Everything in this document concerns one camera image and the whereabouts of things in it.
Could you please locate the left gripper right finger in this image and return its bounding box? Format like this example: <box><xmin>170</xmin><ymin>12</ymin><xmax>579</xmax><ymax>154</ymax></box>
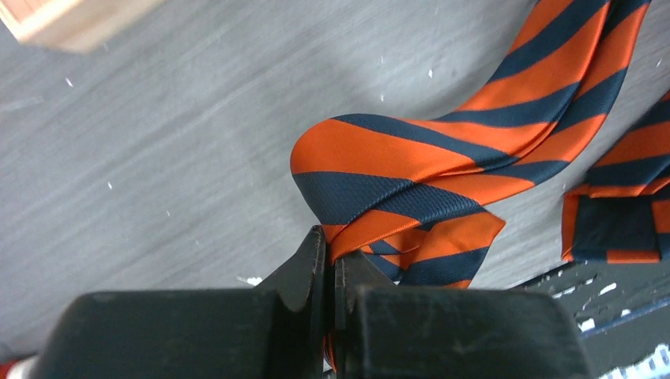
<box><xmin>333</xmin><ymin>252</ymin><xmax>592</xmax><ymax>378</ymax></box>

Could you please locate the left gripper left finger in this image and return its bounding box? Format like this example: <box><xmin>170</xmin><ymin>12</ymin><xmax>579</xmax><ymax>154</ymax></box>
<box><xmin>31</xmin><ymin>226</ymin><xmax>326</xmax><ymax>378</ymax></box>

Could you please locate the orange navy striped tie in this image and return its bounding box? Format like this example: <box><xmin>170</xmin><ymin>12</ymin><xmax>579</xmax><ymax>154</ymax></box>
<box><xmin>290</xmin><ymin>1</ymin><xmax>649</xmax><ymax>374</ymax></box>

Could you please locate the wooden grid organizer box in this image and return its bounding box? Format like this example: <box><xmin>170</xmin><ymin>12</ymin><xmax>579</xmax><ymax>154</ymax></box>
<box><xmin>1</xmin><ymin>0</ymin><xmax>162</xmax><ymax>54</ymax></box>

